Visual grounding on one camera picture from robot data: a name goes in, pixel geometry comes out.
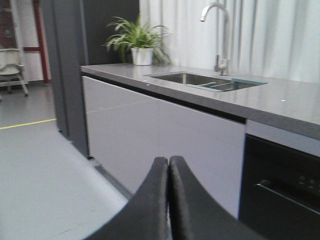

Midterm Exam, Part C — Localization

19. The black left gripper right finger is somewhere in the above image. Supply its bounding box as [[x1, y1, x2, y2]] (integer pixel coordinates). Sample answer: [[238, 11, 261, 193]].
[[168, 156, 263, 240]]

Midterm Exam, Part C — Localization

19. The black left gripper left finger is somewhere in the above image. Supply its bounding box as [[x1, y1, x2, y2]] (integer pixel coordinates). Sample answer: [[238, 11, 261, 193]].
[[85, 157, 169, 240]]

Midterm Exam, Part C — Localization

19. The steel gooseneck faucet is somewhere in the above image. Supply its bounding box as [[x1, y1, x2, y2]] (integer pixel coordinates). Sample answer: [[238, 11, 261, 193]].
[[199, 2, 230, 76]]

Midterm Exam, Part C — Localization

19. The teal sink drying rack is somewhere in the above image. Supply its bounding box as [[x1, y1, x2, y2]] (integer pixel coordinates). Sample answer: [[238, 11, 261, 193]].
[[186, 78, 268, 93]]

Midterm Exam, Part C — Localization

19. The white base cabinet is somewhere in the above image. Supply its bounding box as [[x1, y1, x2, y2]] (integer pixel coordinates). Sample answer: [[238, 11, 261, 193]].
[[82, 76, 246, 217]]

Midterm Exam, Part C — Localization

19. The black dishwasher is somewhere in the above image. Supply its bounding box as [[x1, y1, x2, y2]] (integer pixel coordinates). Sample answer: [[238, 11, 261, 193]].
[[238, 134, 320, 240]]

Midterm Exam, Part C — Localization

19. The stainless steel sink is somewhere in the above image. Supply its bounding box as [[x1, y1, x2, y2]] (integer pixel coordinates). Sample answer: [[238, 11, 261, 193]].
[[146, 72, 268, 86]]

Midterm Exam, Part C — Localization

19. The white plant pot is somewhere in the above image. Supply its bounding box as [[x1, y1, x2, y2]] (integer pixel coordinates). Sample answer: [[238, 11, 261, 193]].
[[130, 47, 154, 66]]

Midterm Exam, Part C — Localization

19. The green potted plant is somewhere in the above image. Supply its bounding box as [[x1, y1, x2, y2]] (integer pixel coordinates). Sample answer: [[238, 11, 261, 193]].
[[103, 15, 171, 65]]

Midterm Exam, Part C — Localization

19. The white pleated curtain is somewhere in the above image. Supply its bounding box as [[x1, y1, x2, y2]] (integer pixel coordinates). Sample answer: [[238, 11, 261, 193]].
[[139, 0, 320, 83]]

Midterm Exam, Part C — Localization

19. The white chair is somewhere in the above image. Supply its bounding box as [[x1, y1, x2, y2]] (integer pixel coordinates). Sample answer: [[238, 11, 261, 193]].
[[0, 48, 29, 97]]

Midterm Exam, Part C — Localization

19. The dark grey tall cabinet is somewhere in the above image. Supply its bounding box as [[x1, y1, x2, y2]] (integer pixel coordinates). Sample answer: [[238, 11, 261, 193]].
[[41, 0, 140, 158]]

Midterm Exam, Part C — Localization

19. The red pipe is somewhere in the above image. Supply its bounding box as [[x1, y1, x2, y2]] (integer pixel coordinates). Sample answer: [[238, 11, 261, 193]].
[[23, 0, 51, 85]]

